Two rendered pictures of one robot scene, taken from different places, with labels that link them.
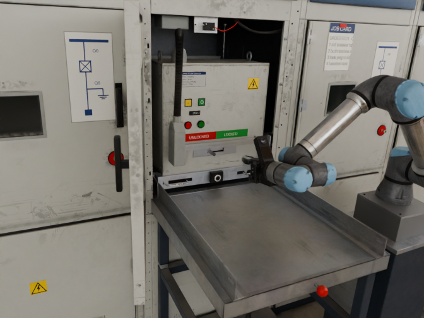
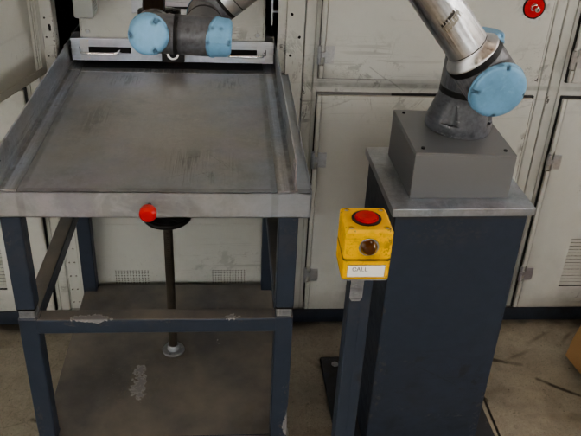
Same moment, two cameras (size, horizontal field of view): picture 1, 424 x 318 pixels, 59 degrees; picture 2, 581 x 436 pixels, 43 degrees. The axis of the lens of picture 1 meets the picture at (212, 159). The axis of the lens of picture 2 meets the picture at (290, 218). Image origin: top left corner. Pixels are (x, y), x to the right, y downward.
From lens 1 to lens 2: 1.00 m
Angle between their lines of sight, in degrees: 21
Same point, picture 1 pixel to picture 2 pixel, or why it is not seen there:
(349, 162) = not seen: hidden behind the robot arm
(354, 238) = (287, 163)
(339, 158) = (427, 53)
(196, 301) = (151, 259)
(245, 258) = (81, 154)
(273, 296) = (68, 202)
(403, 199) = (456, 126)
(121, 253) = not seen: hidden behind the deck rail
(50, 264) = not seen: outside the picture
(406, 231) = (436, 182)
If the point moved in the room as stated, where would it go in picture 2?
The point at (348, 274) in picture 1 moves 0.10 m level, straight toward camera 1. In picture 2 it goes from (219, 204) to (176, 221)
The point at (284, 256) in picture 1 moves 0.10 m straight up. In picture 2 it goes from (141, 163) to (137, 117)
